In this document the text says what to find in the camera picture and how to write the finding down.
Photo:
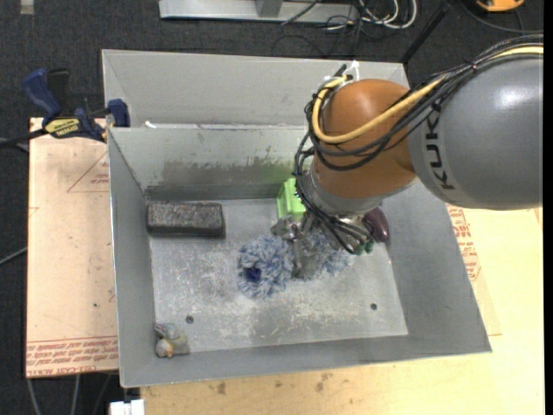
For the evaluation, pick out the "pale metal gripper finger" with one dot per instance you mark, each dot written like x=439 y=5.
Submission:
x=309 y=263
x=297 y=257

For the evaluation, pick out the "lime green box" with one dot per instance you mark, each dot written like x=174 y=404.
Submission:
x=288 y=203

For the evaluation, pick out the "blue and white fluffy cloth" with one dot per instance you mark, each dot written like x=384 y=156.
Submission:
x=268 y=262

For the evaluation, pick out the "purple toy eggplant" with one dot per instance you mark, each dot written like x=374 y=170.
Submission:
x=380 y=227

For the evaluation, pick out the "dark green flat block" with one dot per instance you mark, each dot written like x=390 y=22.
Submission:
x=186 y=218

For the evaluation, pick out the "small grey toy bird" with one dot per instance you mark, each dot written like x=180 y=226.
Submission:
x=170 y=342

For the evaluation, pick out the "grey metal bin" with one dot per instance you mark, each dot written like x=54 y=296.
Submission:
x=216 y=89

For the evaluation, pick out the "brown cardboard board red print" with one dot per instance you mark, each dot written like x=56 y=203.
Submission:
x=69 y=253

